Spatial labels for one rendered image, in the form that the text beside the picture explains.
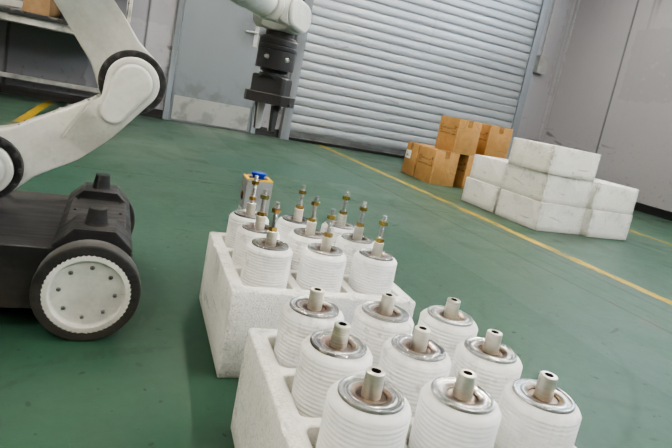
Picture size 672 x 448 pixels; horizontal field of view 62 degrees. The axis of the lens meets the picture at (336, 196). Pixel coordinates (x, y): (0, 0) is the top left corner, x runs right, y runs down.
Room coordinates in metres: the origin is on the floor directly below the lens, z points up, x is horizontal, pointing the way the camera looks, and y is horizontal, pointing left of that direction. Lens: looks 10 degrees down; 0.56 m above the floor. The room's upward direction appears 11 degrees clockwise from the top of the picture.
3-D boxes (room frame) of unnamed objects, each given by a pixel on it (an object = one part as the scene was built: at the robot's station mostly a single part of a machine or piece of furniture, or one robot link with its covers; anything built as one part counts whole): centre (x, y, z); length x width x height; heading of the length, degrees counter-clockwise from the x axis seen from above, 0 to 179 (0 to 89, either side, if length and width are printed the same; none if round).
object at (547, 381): (0.65, -0.30, 0.26); 0.02 x 0.02 x 0.03
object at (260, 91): (1.30, 0.20, 0.58); 0.13 x 0.10 x 0.12; 70
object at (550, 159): (3.71, -1.36, 0.45); 0.39 x 0.39 x 0.18; 24
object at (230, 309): (1.23, 0.04, 0.09); 0.39 x 0.39 x 0.18; 21
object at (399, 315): (0.83, -0.11, 0.25); 0.08 x 0.08 x 0.01
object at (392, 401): (0.57, -0.08, 0.25); 0.08 x 0.08 x 0.01
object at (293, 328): (0.79, 0.00, 0.16); 0.10 x 0.10 x 0.18
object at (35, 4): (5.10, 2.91, 0.87); 0.40 x 0.30 x 0.23; 99
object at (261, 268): (1.08, 0.11, 0.16); 0.10 x 0.10 x 0.18
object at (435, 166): (4.98, -0.83, 0.15); 0.30 x 0.24 x 0.30; 22
